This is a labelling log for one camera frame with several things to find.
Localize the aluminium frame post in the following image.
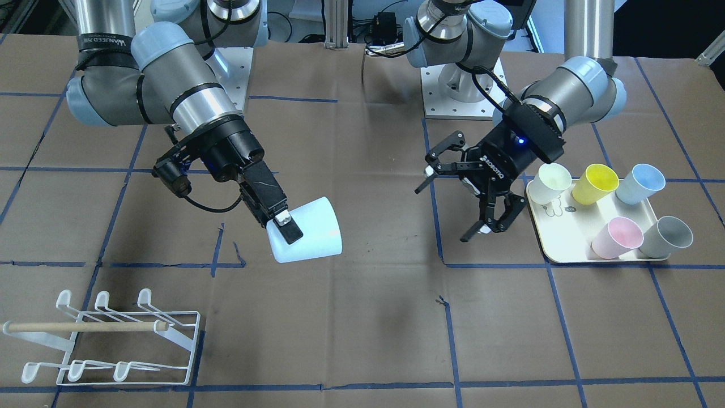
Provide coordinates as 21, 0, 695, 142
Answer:
321, 0, 352, 49

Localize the pale green plastic cup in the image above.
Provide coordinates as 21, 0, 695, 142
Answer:
527, 163, 572, 206

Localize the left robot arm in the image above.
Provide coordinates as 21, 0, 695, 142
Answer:
403, 1, 626, 242

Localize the light blue plastic cup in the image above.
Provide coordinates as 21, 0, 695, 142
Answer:
266, 197, 343, 263

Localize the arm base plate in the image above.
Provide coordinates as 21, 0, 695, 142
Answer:
420, 63, 497, 121
207, 47, 254, 113

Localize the cream plastic tray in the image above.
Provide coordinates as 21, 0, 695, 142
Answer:
528, 189, 658, 264

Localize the white wire cup rack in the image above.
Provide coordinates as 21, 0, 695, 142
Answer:
2, 288, 202, 387

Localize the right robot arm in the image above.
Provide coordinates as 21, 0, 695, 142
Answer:
66, 1, 303, 244

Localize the pink plastic cup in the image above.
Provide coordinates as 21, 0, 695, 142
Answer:
591, 216, 644, 259

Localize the yellow plastic cup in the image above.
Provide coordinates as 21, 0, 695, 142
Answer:
572, 163, 620, 206

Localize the grey plastic cup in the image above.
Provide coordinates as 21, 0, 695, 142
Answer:
639, 216, 694, 258

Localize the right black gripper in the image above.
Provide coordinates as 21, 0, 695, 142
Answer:
152, 116, 304, 245

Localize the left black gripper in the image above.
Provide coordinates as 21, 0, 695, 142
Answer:
414, 123, 535, 243

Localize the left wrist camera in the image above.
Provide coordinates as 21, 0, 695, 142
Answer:
502, 103, 565, 164

